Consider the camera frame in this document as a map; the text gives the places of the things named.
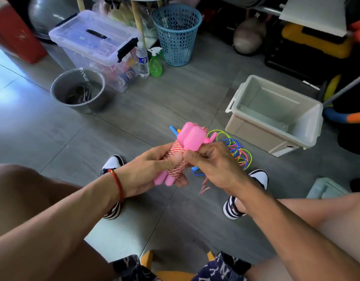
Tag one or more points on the person's left hand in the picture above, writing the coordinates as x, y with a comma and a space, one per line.
145, 169

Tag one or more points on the person's right hand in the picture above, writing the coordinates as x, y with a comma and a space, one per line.
221, 164

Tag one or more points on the white plastic bin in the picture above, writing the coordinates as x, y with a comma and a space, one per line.
273, 111

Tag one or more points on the person's right forearm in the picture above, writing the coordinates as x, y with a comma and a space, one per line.
303, 237

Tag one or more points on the person's left forearm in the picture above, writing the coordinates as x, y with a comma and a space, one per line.
57, 237

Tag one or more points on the white bin lid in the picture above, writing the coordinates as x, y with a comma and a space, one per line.
326, 189

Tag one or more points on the person's left leg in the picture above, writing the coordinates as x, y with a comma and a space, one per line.
22, 196

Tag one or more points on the person's leg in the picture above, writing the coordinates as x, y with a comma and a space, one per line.
22, 196
332, 225

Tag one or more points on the person's right leg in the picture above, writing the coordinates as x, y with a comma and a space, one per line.
332, 225

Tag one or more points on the black white left shoe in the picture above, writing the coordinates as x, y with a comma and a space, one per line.
112, 164

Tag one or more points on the black white shoe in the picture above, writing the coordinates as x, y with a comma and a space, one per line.
232, 209
112, 164

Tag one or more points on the black white right shoe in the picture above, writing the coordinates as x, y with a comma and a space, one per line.
232, 209

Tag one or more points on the green spray bottle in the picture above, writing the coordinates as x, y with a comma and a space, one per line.
156, 66

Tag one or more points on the navy patterned shorts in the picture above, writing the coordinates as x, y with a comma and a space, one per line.
221, 269

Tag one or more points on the small plastic water bottle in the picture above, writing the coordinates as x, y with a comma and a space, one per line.
143, 62

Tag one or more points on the grey metal basin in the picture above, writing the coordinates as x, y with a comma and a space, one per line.
59, 90

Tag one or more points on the brown ball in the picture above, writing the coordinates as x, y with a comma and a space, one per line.
249, 36

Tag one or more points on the multicoloured hula hoop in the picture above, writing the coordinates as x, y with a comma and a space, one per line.
347, 117

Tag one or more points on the blue mesh plastic basket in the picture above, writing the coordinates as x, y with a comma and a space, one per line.
177, 35

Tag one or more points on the white metal pole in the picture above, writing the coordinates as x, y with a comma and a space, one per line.
347, 87

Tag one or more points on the clear bin with black latches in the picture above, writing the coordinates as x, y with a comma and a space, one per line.
83, 35

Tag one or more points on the white round table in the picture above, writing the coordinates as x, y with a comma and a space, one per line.
138, 20

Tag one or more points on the yellow black case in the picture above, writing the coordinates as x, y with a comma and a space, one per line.
317, 41

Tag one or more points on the grey folded mat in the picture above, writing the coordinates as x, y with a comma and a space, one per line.
244, 1

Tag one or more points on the grey flat board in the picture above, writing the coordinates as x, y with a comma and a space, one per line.
314, 11

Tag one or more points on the grey exercise ball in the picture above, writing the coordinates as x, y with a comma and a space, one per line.
48, 14

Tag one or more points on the red bag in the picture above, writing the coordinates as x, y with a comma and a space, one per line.
13, 32

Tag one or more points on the black red inflatable toy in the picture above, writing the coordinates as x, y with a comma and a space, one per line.
358, 29

